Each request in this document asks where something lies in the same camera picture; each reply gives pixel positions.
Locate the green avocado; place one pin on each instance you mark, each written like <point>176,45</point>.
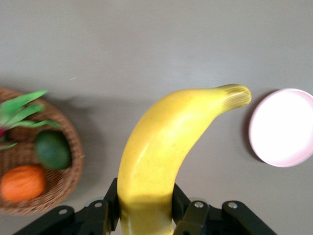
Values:
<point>52,150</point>

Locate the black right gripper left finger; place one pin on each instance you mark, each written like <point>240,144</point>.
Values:
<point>97,220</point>

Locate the yellow banana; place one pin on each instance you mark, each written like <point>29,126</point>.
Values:
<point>159,151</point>

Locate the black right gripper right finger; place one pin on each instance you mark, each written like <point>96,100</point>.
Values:
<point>195,220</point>

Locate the pink plate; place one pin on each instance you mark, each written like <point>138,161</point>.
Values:
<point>283,127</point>

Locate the orange tangerine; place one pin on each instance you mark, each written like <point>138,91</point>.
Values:
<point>23,183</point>

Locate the pink dragon fruit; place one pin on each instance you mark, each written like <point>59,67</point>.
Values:
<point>22,110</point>

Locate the brown wicker basket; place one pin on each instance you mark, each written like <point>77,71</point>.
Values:
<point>63,186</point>

